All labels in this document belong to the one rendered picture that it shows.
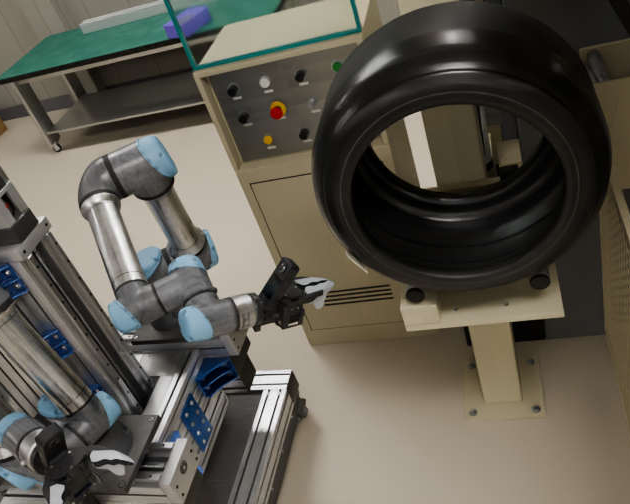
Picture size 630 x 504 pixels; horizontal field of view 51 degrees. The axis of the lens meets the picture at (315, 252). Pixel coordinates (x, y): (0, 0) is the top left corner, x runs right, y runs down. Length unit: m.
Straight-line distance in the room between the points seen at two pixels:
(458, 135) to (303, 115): 0.65
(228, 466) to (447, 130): 1.31
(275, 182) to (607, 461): 1.39
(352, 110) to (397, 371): 1.55
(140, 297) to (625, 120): 1.15
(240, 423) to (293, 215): 0.76
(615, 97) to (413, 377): 1.37
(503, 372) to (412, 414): 0.38
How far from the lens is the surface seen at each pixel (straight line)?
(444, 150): 1.76
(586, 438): 2.38
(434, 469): 2.36
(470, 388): 2.52
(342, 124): 1.29
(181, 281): 1.43
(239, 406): 2.48
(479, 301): 1.67
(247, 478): 2.25
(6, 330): 1.52
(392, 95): 1.24
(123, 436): 1.81
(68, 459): 1.38
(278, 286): 1.42
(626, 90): 1.66
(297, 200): 2.34
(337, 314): 2.68
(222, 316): 1.39
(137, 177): 1.67
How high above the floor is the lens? 1.96
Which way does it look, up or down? 36 degrees down
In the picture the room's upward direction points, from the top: 21 degrees counter-clockwise
